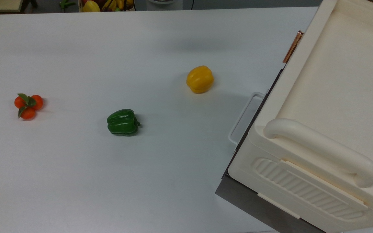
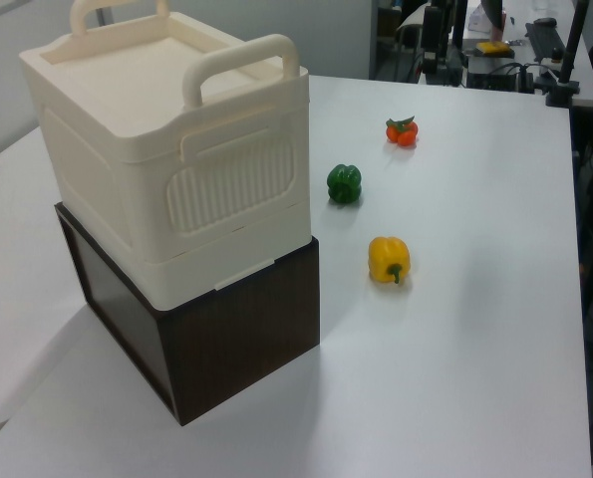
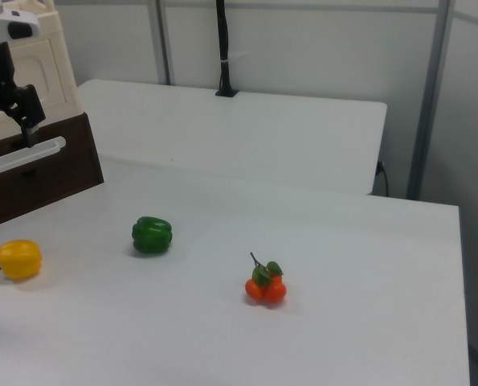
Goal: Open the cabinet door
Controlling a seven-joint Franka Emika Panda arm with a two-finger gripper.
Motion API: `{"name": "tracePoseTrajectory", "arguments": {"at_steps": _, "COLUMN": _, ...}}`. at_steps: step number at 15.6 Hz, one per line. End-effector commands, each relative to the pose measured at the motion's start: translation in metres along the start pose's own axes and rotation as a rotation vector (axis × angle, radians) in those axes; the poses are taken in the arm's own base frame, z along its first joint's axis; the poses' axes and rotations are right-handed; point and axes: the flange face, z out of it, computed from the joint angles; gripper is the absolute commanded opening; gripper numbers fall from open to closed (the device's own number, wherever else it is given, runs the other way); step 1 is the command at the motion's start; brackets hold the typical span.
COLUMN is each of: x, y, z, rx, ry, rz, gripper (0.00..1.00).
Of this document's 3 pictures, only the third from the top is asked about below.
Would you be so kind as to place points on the cream cabinet door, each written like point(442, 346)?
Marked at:
point(47, 68)

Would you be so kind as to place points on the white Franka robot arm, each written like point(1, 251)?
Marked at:
point(13, 24)

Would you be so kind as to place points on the black camera pole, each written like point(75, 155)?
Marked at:
point(223, 48)

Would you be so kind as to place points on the green bell pepper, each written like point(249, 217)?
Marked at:
point(152, 235)

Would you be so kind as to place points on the thick grey partition post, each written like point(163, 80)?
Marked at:
point(429, 100)

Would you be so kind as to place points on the thin grey partition post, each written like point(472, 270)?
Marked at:
point(161, 40)

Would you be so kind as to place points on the orange tomato cluster with leaves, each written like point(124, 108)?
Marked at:
point(268, 287)

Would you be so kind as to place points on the cream toy cabinet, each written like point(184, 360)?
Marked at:
point(70, 92)

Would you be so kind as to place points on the clear plastic tray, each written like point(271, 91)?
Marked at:
point(42, 181)

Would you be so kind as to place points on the yellow bell pepper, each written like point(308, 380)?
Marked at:
point(19, 259)

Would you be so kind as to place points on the white side table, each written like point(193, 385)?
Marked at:
point(230, 136)

